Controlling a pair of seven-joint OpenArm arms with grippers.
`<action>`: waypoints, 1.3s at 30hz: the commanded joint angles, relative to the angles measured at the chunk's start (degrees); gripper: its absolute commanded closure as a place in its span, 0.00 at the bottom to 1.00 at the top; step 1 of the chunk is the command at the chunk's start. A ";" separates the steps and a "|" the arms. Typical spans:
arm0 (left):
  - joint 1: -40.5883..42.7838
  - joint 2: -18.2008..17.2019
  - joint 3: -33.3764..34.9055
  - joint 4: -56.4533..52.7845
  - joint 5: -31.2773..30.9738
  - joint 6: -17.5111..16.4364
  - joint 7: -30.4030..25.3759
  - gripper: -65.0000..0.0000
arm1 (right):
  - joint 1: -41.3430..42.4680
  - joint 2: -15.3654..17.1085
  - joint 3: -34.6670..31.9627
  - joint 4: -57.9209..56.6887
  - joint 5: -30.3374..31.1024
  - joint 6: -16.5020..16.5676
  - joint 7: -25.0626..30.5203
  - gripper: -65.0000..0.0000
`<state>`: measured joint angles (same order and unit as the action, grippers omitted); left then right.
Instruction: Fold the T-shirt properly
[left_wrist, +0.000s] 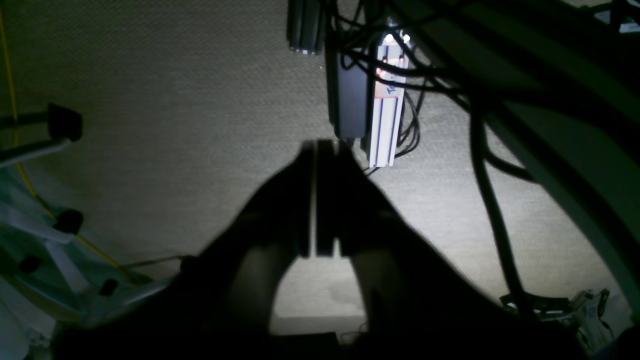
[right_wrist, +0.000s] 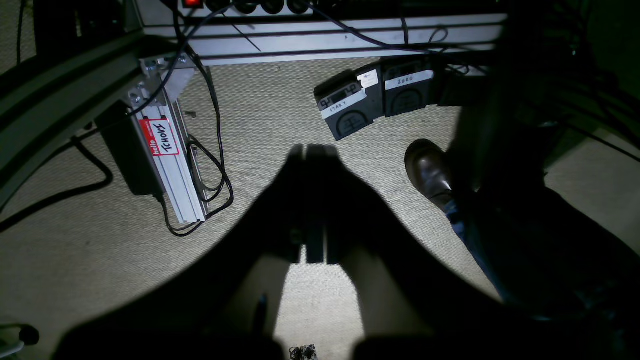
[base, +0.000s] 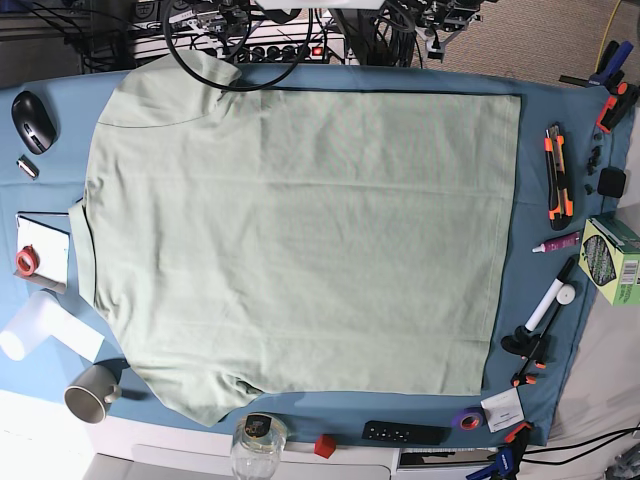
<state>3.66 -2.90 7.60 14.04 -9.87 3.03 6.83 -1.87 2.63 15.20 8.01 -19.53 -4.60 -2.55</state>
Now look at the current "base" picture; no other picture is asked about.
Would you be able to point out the light green T-shirt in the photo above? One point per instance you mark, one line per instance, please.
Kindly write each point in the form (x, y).
(294, 241)

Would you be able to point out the white power strip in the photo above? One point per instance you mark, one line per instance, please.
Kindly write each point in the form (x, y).
(274, 46)

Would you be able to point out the small red cube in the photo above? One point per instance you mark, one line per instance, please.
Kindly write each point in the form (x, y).
(325, 446)

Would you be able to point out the clear glass jar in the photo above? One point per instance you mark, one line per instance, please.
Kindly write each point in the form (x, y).
(257, 446)

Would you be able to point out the black remote control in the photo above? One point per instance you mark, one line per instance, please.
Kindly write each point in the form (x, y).
(404, 433)

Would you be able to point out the purple tape roll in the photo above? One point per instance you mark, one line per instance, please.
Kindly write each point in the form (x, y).
(469, 419)

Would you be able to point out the white black marker pen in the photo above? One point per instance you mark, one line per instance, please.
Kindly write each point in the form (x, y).
(550, 296)

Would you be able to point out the black orange bar clamp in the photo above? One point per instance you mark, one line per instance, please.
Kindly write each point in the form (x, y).
(532, 348)

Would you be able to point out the purple glue tube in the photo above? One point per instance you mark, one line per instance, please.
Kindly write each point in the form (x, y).
(558, 243)

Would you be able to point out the orange black utility knife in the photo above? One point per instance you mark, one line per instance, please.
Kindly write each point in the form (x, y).
(560, 197)

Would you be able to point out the white paper card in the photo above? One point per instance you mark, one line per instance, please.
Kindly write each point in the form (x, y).
(503, 410)

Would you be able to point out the small white round cap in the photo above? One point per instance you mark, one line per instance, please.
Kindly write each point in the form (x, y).
(566, 294)

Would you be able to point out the blue table cloth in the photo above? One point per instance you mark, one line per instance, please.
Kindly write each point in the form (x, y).
(588, 346)

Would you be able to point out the grey ceramic mug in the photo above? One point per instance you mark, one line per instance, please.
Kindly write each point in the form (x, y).
(90, 396)

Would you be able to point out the white notebook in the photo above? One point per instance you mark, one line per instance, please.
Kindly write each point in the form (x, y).
(52, 247)

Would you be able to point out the green cardboard box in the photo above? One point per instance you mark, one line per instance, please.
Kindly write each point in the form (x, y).
(609, 256)

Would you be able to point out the blue orange clamp bottom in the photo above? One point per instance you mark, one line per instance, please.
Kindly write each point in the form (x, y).
(506, 462)

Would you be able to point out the red tape roll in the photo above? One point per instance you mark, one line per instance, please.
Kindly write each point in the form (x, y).
(27, 261)

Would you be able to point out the black square box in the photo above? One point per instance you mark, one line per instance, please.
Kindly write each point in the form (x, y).
(612, 182)

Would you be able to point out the black computer mouse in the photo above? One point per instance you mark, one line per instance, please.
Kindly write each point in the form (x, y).
(32, 122)

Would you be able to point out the orange black clamp top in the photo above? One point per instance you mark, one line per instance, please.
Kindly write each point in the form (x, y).
(617, 106)

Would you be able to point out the blue black clamp top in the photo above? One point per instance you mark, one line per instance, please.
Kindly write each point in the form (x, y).
(609, 71)

